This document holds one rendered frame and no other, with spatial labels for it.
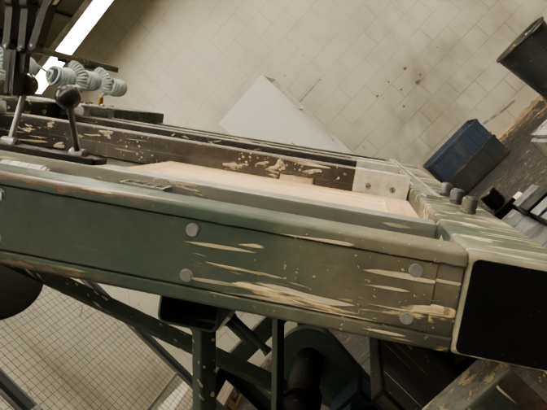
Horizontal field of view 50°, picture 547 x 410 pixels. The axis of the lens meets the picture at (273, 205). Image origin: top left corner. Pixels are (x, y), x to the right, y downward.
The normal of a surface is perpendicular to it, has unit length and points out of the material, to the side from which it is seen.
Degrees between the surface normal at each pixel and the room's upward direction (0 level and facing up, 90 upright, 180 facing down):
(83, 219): 90
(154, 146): 90
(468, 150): 90
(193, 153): 90
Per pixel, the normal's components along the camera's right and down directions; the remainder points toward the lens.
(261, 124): -0.18, 0.15
